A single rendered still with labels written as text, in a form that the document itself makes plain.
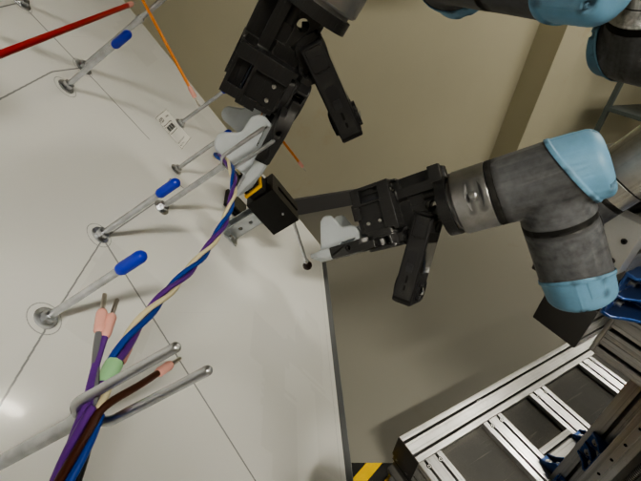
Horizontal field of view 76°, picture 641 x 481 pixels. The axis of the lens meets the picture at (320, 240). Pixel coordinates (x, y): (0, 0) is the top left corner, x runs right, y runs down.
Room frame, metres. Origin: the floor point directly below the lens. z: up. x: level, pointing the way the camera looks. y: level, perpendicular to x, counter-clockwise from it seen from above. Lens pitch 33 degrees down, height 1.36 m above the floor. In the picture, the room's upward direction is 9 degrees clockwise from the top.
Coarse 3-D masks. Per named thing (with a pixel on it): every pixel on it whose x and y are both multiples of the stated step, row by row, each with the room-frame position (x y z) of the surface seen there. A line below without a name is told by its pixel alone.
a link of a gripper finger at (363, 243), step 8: (352, 240) 0.44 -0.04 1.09; (360, 240) 0.43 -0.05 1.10; (368, 240) 0.43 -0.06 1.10; (376, 240) 0.43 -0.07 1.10; (384, 240) 0.43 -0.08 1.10; (336, 248) 0.45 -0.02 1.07; (344, 248) 0.43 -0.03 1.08; (352, 248) 0.43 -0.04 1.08; (360, 248) 0.42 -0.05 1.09; (368, 248) 0.42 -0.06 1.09; (336, 256) 0.44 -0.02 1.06
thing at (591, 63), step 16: (640, 0) 0.77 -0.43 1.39; (624, 16) 0.79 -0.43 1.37; (640, 16) 0.77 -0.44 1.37; (592, 32) 0.86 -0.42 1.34; (608, 32) 0.81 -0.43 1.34; (624, 32) 0.78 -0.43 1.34; (640, 32) 0.76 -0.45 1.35; (592, 48) 0.84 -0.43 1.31; (608, 48) 0.82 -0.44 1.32; (624, 48) 0.79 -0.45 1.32; (640, 48) 0.77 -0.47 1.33; (592, 64) 0.84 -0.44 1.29; (608, 64) 0.82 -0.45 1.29; (624, 64) 0.79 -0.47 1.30; (640, 64) 0.77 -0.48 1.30; (624, 80) 0.81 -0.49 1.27; (640, 80) 0.78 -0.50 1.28
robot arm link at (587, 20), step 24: (480, 0) 0.44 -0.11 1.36; (504, 0) 0.42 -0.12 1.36; (528, 0) 0.39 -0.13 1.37; (552, 0) 0.38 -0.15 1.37; (576, 0) 0.36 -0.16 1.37; (600, 0) 0.36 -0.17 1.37; (624, 0) 0.38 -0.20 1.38; (552, 24) 0.40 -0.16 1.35; (576, 24) 0.38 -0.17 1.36; (600, 24) 0.38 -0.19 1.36
